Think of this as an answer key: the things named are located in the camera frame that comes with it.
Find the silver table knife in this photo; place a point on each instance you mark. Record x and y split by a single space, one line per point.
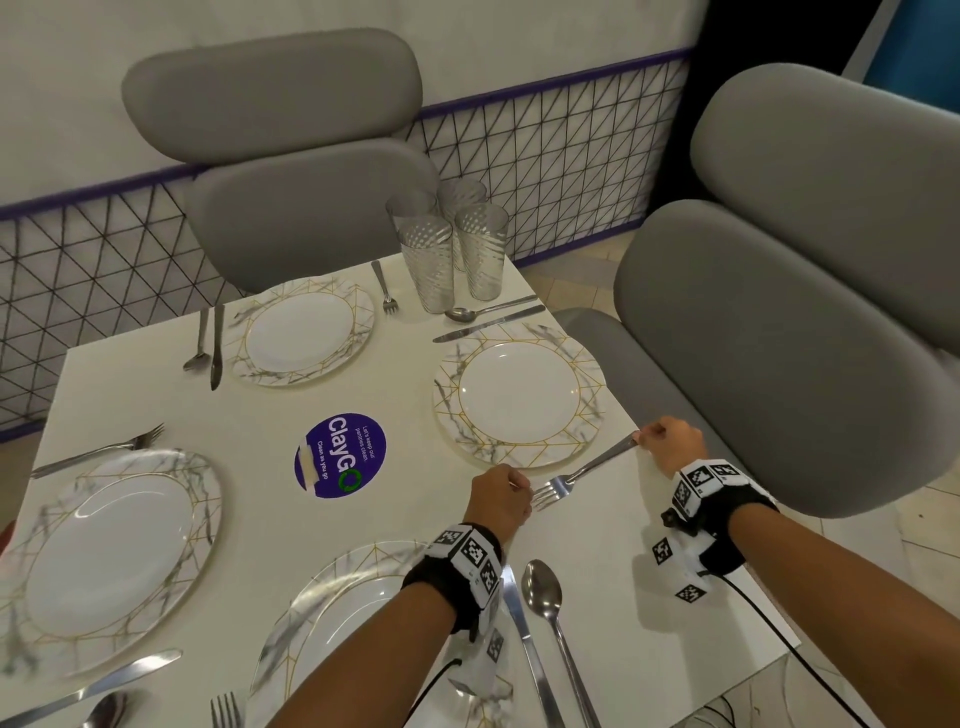
529 645
487 325
90 688
217 352

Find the person's right hand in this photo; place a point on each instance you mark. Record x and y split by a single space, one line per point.
675 444

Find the grey padded chair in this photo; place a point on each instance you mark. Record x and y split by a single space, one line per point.
787 315
285 180

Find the silver fork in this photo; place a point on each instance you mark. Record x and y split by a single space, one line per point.
585 471
385 289
226 712
97 451

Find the right wrist tracker with markers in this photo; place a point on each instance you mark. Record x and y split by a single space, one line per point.
709 510

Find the left wrist tracker with markers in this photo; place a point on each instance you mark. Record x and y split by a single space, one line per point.
469 566

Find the clear patterned drinking glass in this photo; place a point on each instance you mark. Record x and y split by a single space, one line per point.
409 204
429 266
482 255
461 193

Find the person's right fingers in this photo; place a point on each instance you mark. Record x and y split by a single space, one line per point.
649 436

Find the silver spoon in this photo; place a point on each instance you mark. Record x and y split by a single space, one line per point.
480 310
199 349
105 711
543 589

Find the person's left fingers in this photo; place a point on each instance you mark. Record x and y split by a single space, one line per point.
521 489

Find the white marble plate gold lines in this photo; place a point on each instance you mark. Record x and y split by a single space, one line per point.
330 607
105 555
519 394
300 331

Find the person's right forearm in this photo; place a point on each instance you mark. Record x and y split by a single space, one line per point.
840 600

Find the person's left forearm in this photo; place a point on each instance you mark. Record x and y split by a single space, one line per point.
375 660

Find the person's left hand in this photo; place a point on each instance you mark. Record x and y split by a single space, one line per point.
493 501

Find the wrist tracker with markers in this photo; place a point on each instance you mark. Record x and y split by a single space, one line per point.
709 510
469 566

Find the round purple sticker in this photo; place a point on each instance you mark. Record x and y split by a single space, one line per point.
341 457

